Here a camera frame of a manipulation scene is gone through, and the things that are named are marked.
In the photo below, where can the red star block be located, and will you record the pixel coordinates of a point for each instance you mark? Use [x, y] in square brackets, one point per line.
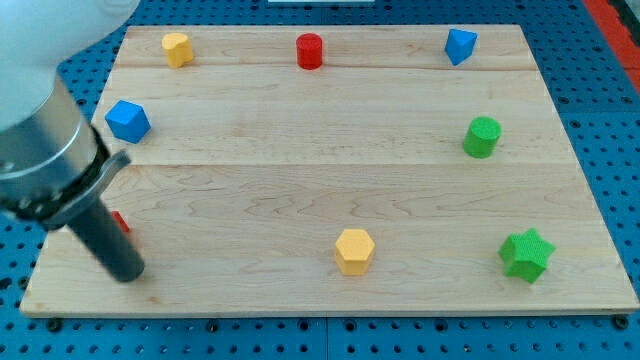
[119, 219]

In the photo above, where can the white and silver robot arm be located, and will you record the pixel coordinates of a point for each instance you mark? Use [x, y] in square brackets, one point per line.
[54, 164]

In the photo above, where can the wooden board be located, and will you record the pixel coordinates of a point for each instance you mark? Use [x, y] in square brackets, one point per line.
[253, 167]

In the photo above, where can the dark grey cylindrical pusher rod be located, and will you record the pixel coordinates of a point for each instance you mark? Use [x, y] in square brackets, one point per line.
[108, 243]

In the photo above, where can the green star block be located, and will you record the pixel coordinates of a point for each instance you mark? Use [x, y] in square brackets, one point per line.
[525, 255]

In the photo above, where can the green cylinder block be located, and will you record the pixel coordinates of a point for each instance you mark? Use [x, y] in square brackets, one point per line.
[482, 137]

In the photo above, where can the yellow heart block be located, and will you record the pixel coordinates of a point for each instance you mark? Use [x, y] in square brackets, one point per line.
[177, 48]

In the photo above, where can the yellow hexagon block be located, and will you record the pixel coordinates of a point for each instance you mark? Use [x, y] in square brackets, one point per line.
[353, 252]

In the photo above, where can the blue cube block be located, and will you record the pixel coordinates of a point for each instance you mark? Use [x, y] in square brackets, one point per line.
[128, 121]

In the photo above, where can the red cylinder block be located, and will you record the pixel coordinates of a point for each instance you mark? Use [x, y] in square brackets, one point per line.
[309, 51]

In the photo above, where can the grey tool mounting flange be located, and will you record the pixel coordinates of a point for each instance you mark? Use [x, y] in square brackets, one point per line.
[53, 210]

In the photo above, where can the blue triangular prism block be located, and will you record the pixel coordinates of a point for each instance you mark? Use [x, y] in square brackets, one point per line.
[460, 45]

